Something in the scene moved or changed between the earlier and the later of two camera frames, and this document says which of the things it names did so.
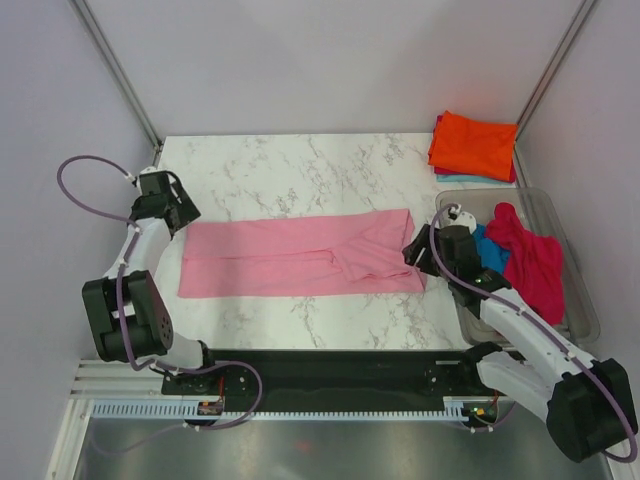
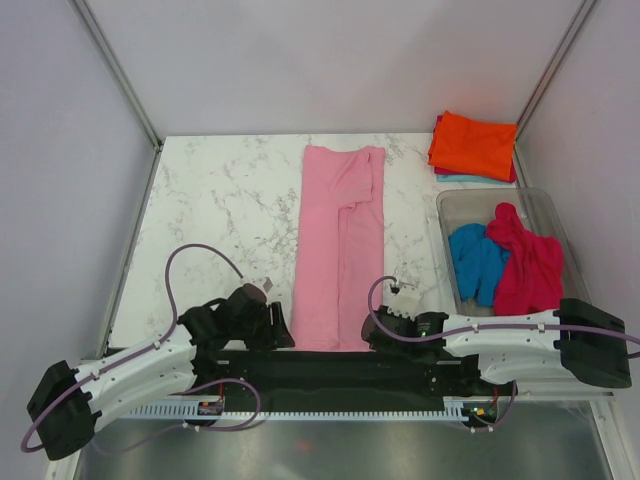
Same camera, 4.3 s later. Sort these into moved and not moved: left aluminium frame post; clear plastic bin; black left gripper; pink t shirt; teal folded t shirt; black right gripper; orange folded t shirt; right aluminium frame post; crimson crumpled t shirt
Moved: black left gripper; black right gripper; pink t shirt
Not moved: teal folded t shirt; orange folded t shirt; crimson crumpled t shirt; left aluminium frame post; right aluminium frame post; clear plastic bin
